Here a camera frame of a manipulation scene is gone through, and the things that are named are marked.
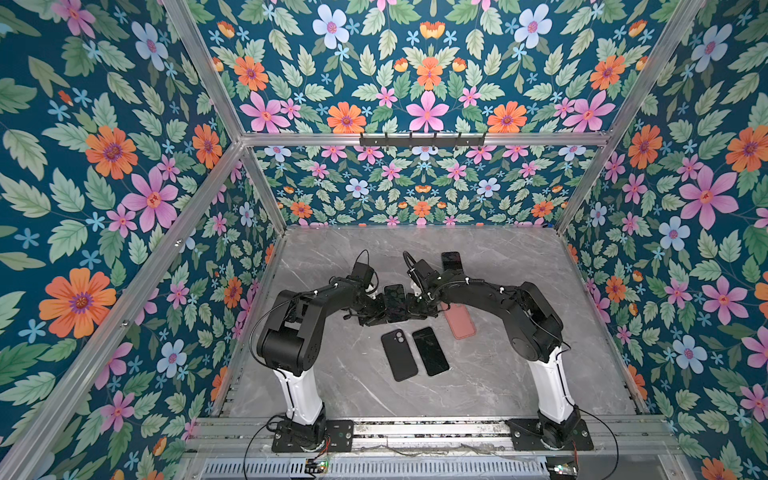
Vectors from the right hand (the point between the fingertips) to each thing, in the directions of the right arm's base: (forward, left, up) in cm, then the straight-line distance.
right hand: (404, 315), depth 94 cm
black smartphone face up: (-11, -8, -2) cm, 14 cm away
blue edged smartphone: (+20, -17, +3) cm, 27 cm away
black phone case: (-12, +1, -2) cm, 12 cm away
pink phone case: (-1, -18, -2) cm, 18 cm away
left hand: (0, +2, +3) cm, 4 cm away
